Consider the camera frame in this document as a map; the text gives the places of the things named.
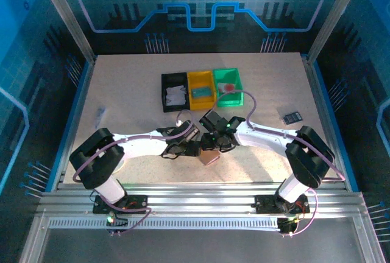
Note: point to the brown leather card holder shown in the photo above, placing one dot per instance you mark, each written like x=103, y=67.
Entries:
x=210, y=158

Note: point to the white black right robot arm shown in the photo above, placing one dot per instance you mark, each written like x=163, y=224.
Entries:
x=262, y=136

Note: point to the white card with red circles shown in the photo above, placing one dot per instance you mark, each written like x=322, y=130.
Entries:
x=227, y=87

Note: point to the teal chip card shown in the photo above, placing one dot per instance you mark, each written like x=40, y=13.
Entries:
x=201, y=92

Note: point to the small black chip card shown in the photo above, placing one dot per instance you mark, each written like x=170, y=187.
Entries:
x=292, y=118

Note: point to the green plastic bin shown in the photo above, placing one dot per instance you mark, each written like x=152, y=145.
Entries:
x=231, y=101

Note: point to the black plastic bin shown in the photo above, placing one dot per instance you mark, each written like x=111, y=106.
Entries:
x=166, y=107

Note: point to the yellow plastic bin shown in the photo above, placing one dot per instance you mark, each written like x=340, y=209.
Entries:
x=201, y=104

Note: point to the small black controller board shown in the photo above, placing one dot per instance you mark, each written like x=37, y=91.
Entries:
x=288, y=225

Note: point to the aluminium frame rail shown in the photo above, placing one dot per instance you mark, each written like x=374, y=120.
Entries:
x=201, y=197

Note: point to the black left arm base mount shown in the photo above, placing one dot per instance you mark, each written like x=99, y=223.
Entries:
x=137, y=202

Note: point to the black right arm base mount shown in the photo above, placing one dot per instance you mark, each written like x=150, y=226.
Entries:
x=265, y=203

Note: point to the aluminium frame post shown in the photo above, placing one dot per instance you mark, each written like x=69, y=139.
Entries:
x=335, y=16
x=67, y=16

